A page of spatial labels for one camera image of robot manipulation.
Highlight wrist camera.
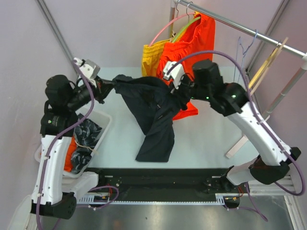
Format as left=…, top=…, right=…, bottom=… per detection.
left=163, top=61, right=185, bottom=90
left=72, top=57, right=100, bottom=87

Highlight orange cloth in basket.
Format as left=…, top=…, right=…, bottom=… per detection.
left=39, top=138, right=77, bottom=173

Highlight beige wooden hanger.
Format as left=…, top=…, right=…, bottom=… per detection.
left=248, top=37, right=288, bottom=95

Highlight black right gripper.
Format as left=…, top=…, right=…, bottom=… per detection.
left=169, top=72, right=211, bottom=104

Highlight orange shorts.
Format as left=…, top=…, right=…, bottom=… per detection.
left=156, top=12, right=215, bottom=121

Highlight white plastic basket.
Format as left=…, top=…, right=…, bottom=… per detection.
left=35, top=106, right=113, bottom=179

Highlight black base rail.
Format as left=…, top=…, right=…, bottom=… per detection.
left=87, top=168, right=245, bottom=204

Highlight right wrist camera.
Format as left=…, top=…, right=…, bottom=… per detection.
left=163, top=61, right=185, bottom=90

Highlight green hanger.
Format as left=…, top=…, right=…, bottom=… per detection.
left=168, top=0, right=196, bottom=43

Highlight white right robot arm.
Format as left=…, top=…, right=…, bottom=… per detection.
left=163, top=59, right=301, bottom=192

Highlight dark navy shorts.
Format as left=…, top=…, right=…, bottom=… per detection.
left=113, top=75, right=181, bottom=162

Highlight blue wire hanger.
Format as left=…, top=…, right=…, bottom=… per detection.
left=233, top=30, right=258, bottom=83

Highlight yellow shorts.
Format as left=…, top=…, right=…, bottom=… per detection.
left=141, top=39, right=169, bottom=77

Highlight metal clothes rack rail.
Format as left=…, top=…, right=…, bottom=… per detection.
left=174, top=0, right=282, bottom=46

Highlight patterned dark clothes in basket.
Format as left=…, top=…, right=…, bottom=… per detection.
left=71, top=118, right=104, bottom=174

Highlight yellow hanger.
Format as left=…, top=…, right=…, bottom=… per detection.
left=248, top=48, right=278, bottom=94

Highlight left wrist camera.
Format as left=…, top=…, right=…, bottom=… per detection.
left=72, top=57, right=100, bottom=87

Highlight pink hanger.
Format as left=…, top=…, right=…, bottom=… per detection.
left=148, top=0, right=195, bottom=47

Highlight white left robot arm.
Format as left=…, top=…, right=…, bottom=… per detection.
left=31, top=75, right=113, bottom=219

